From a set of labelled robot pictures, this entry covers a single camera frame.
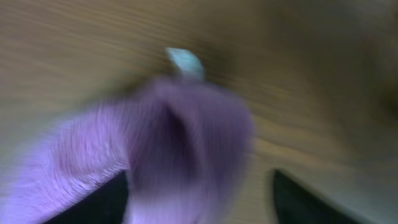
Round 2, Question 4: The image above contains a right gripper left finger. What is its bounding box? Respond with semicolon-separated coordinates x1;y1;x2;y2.
44;171;128;224

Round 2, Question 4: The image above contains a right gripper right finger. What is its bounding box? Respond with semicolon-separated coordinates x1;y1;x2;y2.
272;169;359;224

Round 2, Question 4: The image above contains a purple microfiber cloth with tag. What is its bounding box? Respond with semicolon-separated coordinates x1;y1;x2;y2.
1;48;253;223

